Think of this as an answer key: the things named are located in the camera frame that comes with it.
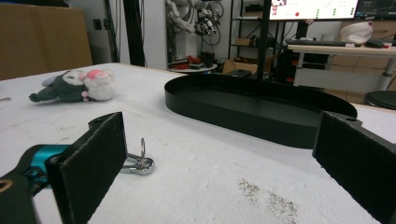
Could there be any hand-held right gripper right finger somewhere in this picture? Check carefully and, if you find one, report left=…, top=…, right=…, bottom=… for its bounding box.
left=312, top=110, right=396, bottom=224

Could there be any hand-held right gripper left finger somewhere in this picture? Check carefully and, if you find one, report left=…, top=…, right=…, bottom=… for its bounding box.
left=45, top=111, right=129, bottom=224

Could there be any silver carabiner keychain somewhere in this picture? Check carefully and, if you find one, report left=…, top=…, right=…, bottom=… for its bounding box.
left=120, top=137, right=156, bottom=176

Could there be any grey and pink plush toy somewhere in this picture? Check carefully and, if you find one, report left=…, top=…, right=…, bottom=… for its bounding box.
left=28, top=68, right=116, bottom=104

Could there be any black oval tray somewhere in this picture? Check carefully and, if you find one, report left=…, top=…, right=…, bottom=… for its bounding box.
left=163, top=74, right=359, bottom=149

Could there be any black round stool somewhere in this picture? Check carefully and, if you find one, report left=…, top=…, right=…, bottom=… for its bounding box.
left=363, top=90, right=396, bottom=111

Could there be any white foam mat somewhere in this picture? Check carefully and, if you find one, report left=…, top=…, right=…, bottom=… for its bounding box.
left=0, top=63, right=396, bottom=224

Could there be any white desk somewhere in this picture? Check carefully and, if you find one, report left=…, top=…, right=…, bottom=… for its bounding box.
left=287, top=44, right=396, bottom=91

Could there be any black computer mouse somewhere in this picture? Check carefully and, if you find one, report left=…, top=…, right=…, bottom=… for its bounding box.
left=363, top=40, right=386, bottom=49

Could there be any black keyboard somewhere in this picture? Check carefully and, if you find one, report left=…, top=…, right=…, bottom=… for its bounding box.
left=285, top=38, right=347, bottom=48

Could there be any white round plush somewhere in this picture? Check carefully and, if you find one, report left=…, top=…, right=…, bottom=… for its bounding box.
left=339, top=21, right=374, bottom=45

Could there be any brown cardboard sheet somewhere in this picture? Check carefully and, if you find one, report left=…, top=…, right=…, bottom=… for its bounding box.
left=0, top=3, right=93, bottom=81

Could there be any round white table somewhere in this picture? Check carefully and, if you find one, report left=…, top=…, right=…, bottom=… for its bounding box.
left=167, top=63, right=219, bottom=75

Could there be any black flat case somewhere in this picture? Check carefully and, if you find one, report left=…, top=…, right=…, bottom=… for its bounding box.
left=226, top=68, right=252, bottom=78

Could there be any small cardboard box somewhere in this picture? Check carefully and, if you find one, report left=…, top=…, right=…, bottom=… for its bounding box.
left=222, top=59, right=260, bottom=75

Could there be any black metal pole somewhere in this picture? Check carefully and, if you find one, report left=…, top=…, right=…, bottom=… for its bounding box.
left=256, top=0, right=273, bottom=82

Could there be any dark computer monitor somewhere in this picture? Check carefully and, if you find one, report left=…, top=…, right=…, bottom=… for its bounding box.
left=354, top=0, right=396, bottom=21

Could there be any bright computer monitor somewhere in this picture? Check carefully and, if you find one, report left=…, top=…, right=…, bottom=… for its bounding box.
left=269, top=0, right=360, bottom=21

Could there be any black metal shelf rack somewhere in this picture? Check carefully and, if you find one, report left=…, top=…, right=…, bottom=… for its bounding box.
left=228, top=0, right=281, bottom=61

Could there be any white robot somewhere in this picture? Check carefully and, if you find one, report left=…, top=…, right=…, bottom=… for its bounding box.
left=164, top=0, right=219, bottom=60

